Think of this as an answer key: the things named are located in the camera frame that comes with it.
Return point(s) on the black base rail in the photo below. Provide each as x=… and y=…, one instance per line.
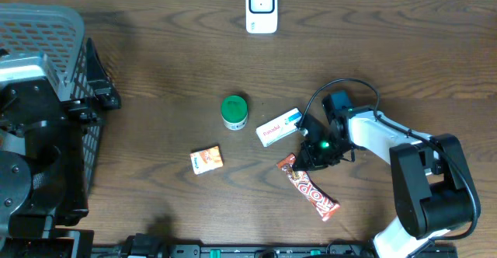
x=332, y=250

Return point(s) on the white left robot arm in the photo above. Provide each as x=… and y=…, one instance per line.
x=51, y=125

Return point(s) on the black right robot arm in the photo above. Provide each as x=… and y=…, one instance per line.
x=434, y=194

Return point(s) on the white Panadol box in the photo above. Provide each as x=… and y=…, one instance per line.
x=279, y=127

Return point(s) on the grey plastic basket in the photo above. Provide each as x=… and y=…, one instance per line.
x=48, y=42

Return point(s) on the white barcode scanner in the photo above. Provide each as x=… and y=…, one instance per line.
x=261, y=16

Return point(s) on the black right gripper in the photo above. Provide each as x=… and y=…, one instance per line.
x=312, y=162

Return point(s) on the green lid jar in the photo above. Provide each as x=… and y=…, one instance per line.
x=234, y=112

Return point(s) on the red Top chocolate bar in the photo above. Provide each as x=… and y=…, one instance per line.
x=325, y=205

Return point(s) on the orange tissue pack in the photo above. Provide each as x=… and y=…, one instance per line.
x=206, y=160

